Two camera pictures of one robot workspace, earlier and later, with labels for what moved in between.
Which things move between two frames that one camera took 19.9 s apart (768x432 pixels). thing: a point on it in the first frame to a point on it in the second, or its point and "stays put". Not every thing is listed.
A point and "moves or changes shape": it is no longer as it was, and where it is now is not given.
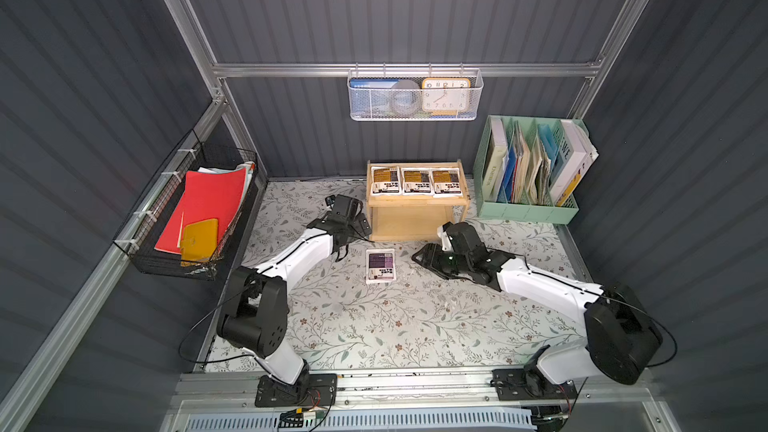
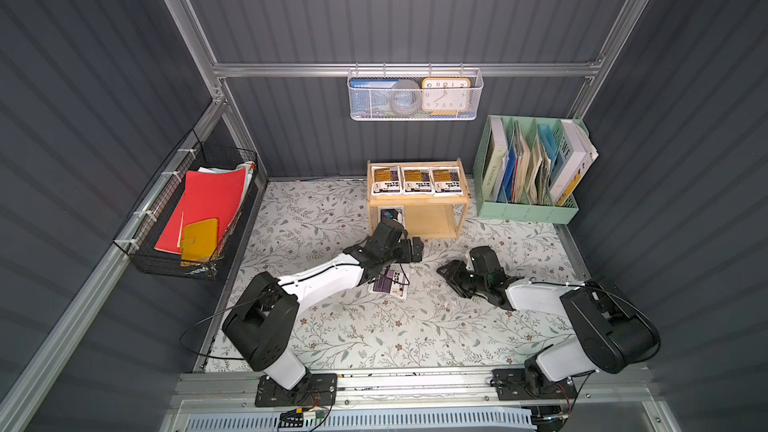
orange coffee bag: x=385 y=181 stays put
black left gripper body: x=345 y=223 to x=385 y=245
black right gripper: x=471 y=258 to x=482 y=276
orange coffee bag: x=417 y=182 stays put
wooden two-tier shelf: x=410 y=200 stays put
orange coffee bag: x=447 y=182 stays put
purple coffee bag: x=380 y=265 moves or changes shape
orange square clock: x=446 y=96 stays put
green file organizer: x=531 y=169 stays put
